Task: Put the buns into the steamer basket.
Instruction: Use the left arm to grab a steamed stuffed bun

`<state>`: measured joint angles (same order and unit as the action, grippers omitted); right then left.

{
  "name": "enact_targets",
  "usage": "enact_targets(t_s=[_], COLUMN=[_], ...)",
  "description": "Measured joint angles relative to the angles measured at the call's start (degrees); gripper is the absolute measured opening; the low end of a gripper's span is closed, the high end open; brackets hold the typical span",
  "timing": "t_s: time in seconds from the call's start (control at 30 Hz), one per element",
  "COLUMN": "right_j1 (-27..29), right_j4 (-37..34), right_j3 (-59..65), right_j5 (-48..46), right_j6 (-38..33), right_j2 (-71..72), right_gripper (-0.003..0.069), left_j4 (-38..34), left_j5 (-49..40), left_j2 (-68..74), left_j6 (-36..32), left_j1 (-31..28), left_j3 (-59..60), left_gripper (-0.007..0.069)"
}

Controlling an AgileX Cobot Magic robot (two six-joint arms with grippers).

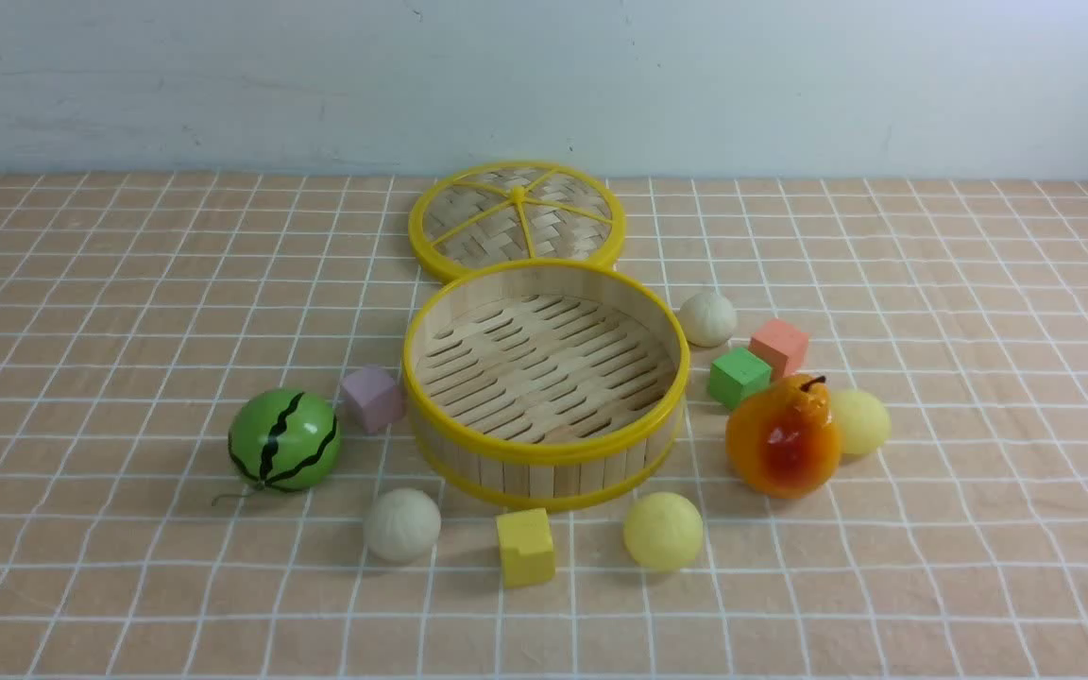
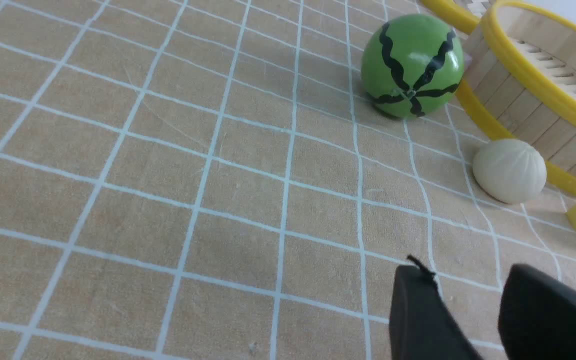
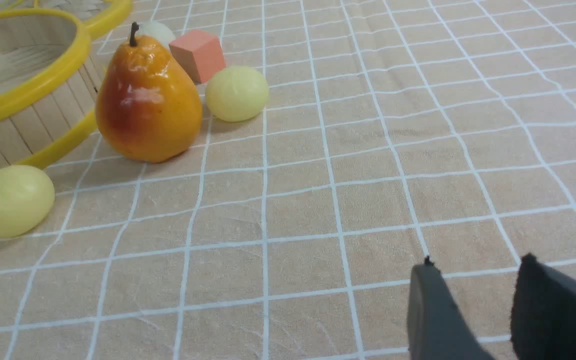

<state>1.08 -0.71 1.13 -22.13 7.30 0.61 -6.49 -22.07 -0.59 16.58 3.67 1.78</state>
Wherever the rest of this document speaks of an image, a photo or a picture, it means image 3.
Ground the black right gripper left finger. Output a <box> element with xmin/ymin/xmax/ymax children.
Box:
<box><xmin>407</xmin><ymin>256</ymin><xmax>493</xmax><ymax>360</ymax></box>

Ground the yellow bun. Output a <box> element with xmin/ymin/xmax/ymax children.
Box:
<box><xmin>0</xmin><ymin>165</ymin><xmax>56</xmax><ymax>239</ymax></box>
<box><xmin>205</xmin><ymin>65</ymin><xmax>270</xmax><ymax>123</ymax></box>

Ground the checked beige tablecloth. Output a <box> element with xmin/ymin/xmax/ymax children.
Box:
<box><xmin>0</xmin><ymin>0</ymin><xmax>576</xmax><ymax>360</ymax></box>

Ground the salmon pink cube block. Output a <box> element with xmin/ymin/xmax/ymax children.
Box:
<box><xmin>168</xmin><ymin>29</ymin><xmax>227</xmax><ymax>84</ymax></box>

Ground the orange toy pear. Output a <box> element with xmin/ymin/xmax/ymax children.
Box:
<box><xmin>94</xmin><ymin>22</ymin><xmax>203</xmax><ymax>163</ymax></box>

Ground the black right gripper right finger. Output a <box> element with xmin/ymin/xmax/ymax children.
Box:
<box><xmin>510</xmin><ymin>253</ymin><xmax>576</xmax><ymax>360</ymax></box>

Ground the yellow bun front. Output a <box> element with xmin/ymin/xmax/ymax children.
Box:
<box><xmin>0</xmin><ymin>165</ymin><xmax>56</xmax><ymax>239</ymax></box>

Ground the bamboo steamer tray yellow rim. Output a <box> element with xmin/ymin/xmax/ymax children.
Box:
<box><xmin>0</xmin><ymin>7</ymin><xmax>102</xmax><ymax>169</ymax></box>

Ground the white bun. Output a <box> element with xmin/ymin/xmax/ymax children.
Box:
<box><xmin>136</xmin><ymin>20</ymin><xmax>177</xmax><ymax>50</ymax></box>

